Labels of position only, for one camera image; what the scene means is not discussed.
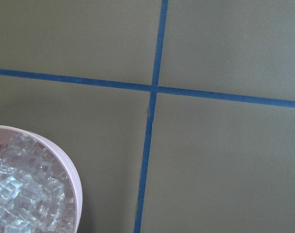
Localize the pile of clear ice cubes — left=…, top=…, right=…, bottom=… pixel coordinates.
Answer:
left=0, top=133, right=77, bottom=233

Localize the pink bowl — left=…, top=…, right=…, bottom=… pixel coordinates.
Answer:
left=0, top=125, right=83, bottom=233

